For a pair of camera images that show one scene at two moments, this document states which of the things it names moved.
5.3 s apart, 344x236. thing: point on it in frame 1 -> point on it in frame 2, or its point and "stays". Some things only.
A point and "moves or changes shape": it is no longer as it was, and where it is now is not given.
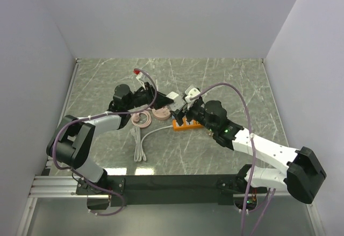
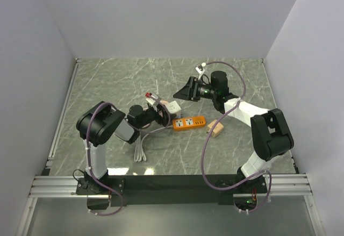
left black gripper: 149,92 -> 164,120
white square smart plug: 178,103 moves or changes shape
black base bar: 185,188 stays
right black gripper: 178,115 -> 190,91
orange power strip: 192,125 stays
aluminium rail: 55,186 stays
